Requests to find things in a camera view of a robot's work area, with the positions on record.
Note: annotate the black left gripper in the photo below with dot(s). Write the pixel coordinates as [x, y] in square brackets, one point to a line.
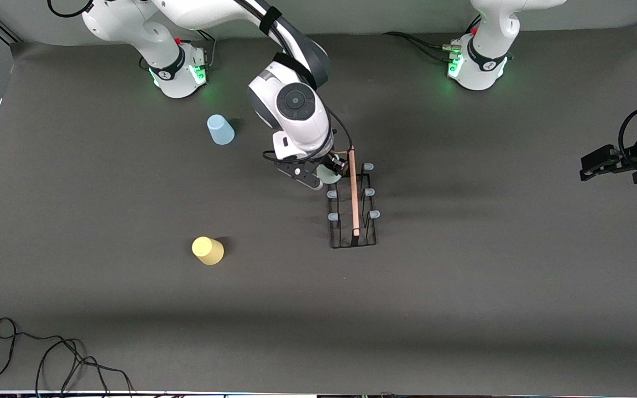
[626, 161]

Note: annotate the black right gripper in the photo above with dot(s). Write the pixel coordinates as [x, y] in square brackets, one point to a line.
[334, 164]

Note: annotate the pale green plastic cup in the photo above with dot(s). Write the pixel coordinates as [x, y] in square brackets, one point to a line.
[327, 177]

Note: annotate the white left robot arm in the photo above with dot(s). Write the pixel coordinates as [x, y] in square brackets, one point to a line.
[481, 61]

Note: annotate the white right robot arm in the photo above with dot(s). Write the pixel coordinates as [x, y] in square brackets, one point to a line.
[296, 102]

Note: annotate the light blue plastic cup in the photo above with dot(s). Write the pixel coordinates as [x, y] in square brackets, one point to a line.
[220, 130]

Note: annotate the yellow plastic cup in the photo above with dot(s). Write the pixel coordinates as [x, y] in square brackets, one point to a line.
[208, 250]

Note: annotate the dark grey table mat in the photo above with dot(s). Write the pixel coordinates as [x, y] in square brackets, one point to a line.
[462, 249]

